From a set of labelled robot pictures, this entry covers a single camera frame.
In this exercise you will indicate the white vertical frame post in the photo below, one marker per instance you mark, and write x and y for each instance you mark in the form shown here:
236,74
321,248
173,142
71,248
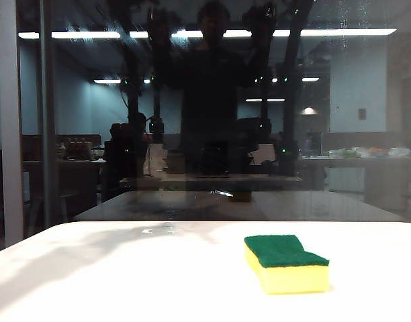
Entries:
11,134

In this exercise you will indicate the yellow sponge green scouring pad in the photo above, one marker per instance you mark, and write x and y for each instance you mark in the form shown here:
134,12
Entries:
293,278

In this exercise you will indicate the grey vertical window mullion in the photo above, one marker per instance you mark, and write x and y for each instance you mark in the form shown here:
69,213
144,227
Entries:
49,134

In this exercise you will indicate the large glass pane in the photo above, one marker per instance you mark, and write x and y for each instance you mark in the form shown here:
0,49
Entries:
360,84

